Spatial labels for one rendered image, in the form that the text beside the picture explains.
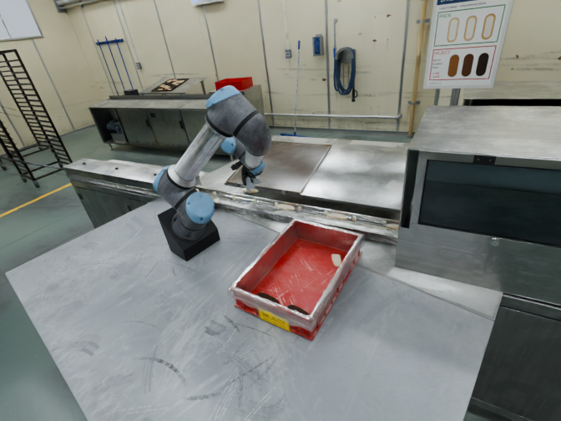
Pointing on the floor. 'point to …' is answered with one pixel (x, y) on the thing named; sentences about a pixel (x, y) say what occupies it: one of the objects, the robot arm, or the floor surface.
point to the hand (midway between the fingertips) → (250, 188)
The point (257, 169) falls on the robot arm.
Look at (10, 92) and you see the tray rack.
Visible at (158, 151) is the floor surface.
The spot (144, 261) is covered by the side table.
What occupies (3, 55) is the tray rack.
